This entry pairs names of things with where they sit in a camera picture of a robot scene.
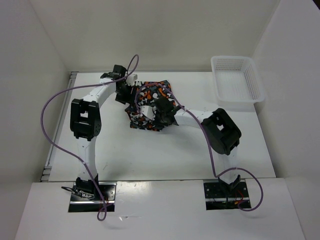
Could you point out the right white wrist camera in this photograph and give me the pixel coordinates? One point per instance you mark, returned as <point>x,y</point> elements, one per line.
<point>148,112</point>

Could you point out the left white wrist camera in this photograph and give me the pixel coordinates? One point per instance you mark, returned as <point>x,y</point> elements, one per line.
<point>130,80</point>

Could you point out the orange camouflage shorts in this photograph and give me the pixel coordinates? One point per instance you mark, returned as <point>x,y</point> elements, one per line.
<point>149,94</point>

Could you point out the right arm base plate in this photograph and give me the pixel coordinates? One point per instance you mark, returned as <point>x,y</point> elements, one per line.
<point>217,199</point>

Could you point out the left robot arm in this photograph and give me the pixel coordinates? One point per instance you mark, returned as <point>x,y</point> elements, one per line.
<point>86,125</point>

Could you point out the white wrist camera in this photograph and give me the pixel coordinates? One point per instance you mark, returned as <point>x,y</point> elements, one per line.
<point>130,80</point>
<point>148,112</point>

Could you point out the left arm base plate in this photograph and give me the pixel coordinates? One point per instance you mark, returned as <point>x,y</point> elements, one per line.
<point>81,202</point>

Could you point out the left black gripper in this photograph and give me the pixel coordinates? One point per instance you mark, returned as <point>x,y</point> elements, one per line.
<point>130,98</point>

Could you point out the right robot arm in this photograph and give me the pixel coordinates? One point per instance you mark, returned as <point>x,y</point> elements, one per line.
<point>221,133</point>

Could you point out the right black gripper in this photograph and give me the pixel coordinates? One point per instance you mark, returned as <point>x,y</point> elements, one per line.
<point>156,121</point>

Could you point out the white plastic basket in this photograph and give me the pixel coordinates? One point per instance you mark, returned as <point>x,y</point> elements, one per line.
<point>237,81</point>

